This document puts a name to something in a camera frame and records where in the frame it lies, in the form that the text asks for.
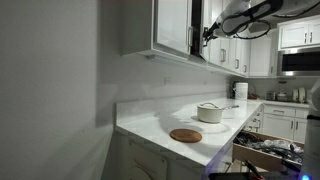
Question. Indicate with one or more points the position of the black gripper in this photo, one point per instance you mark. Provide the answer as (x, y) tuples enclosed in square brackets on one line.
[(209, 34)]

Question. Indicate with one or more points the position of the door cabinet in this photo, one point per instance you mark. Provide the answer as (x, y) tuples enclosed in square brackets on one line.
[(206, 23), (172, 26)]

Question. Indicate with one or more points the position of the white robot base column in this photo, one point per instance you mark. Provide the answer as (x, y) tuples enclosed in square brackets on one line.
[(311, 156)]

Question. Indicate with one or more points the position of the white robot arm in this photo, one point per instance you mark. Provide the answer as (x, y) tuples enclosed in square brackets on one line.
[(239, 14)]

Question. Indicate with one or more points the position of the open wooden drawer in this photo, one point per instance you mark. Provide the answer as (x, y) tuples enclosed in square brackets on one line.
[(268, 152)]

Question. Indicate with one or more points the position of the white cylindrical appliance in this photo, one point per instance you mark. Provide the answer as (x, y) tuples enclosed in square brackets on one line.
[(241, 91)]

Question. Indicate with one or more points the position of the cream saucepan with lid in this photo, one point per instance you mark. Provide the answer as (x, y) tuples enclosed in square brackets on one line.
[(210, 113)]

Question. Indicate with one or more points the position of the stainless steel microwave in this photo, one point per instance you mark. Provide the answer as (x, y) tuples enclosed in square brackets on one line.
[(299, 62)]

